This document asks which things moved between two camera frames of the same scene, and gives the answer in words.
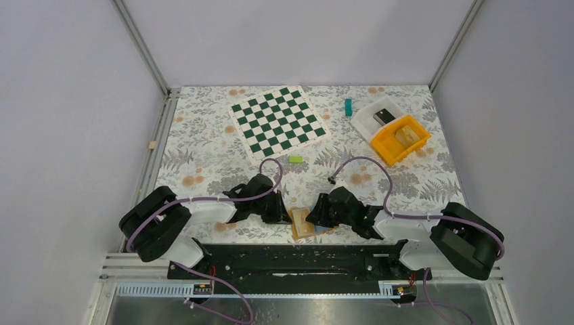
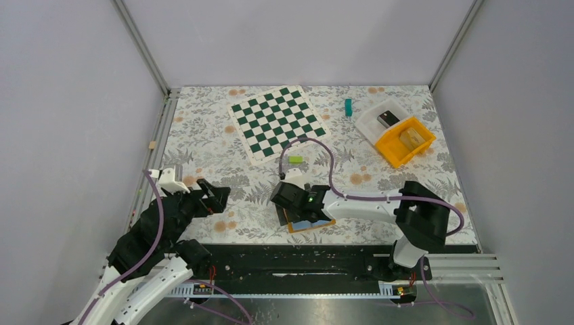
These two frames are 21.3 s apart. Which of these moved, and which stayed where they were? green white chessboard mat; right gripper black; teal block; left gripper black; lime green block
Moved: left gripper black; right gripper black
Stayed: lime green block; teal block; green white chessboard mat
